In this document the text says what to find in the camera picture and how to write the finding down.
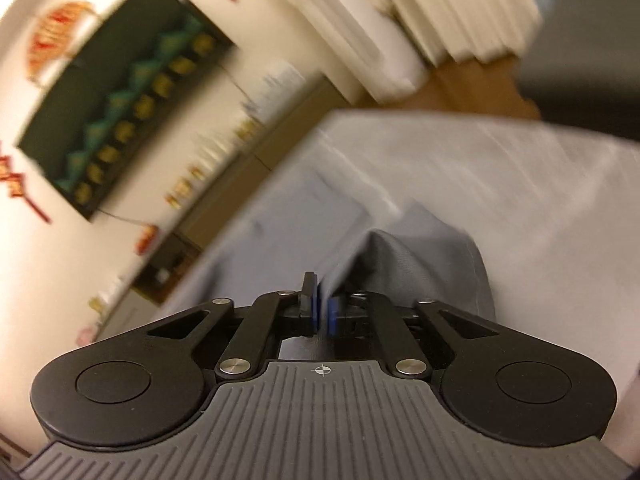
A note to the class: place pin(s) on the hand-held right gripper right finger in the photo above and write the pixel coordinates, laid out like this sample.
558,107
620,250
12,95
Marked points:
334,316

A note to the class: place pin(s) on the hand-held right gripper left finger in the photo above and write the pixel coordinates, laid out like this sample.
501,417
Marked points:
311,310

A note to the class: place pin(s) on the grey-blue garment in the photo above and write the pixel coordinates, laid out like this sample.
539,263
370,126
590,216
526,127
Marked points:
400,260

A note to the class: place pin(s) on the long low television cabinet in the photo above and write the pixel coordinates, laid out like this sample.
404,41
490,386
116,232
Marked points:
280,145

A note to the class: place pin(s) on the red fruit tray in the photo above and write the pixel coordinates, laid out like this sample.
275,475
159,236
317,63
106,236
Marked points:
146,238

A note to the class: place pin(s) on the white boxes on cabinet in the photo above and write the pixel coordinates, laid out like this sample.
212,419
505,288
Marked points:
272,85

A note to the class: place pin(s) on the bed with grey sheet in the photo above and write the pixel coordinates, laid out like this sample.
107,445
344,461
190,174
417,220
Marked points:
525,185

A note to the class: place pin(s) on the white ruffled curtain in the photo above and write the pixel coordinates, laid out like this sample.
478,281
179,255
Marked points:
350,20

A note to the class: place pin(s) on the cream curtain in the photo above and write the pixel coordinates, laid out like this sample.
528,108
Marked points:
460,5

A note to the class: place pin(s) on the dark wall painting with gold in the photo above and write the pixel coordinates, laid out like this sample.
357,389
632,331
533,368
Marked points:
120,95

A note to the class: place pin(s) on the round red wall decoration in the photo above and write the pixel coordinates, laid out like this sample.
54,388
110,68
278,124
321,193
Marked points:
57,37

